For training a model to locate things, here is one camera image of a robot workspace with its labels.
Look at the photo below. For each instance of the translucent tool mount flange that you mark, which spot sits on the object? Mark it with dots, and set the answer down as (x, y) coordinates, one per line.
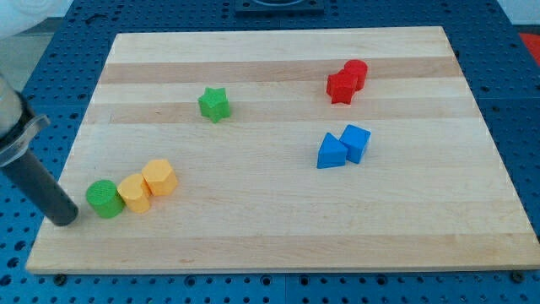
(19, 123)

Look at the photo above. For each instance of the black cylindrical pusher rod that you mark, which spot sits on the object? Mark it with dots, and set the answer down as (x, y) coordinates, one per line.
(41, 188)

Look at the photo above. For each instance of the green cylinder block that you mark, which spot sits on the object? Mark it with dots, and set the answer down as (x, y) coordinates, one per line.
(104, 199)

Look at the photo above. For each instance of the green star block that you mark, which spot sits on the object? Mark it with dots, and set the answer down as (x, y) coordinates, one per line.
(214, 104)

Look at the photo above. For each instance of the red star block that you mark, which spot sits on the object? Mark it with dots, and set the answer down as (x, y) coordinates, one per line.
(341, 87)

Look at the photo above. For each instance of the yellow heart block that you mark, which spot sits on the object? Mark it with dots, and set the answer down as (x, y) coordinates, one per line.
(135, 193)

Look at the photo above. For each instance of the yellow hexagon block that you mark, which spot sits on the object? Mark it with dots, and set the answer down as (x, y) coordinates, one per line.
(160, 177)

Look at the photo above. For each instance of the blue triangle block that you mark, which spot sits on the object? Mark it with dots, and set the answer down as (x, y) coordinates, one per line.
(332, 153)

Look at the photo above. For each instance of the wooden board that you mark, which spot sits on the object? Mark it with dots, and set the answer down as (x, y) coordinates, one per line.
(430, 194)

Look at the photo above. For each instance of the blue cube block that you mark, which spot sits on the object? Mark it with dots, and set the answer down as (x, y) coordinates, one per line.
(355, 139)

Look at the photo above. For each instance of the red cylinder block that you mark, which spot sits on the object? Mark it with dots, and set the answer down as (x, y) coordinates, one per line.
(359, 69)

